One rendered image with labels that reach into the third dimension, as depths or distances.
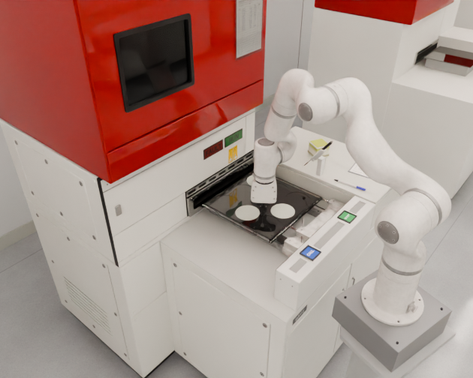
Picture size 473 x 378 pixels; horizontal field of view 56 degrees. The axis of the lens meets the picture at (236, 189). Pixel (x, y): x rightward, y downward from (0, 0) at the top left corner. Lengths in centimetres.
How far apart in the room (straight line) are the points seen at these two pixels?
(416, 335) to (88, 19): 128
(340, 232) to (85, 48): 105
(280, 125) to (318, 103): 29
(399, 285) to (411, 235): 24
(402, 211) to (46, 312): 215
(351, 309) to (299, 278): 19
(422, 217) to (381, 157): 19
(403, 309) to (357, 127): 58
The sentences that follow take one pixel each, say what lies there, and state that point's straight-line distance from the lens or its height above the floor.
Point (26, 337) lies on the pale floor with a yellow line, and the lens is 277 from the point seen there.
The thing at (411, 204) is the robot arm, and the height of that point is 135.
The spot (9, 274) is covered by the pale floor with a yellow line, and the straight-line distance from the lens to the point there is 316.
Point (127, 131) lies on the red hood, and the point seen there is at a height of 138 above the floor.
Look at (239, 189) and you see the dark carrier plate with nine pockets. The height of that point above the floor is 90.
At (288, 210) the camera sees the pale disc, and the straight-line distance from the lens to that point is 186.
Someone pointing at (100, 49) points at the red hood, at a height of 165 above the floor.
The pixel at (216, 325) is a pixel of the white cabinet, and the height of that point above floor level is 53.
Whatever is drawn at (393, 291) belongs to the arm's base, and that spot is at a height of 103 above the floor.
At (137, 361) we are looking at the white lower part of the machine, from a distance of 225.
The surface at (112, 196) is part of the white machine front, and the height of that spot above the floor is 114.
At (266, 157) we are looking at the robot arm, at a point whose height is 119.
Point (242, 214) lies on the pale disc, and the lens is 183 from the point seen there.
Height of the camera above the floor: 204
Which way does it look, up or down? 35 degrees down
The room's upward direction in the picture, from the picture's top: straight up
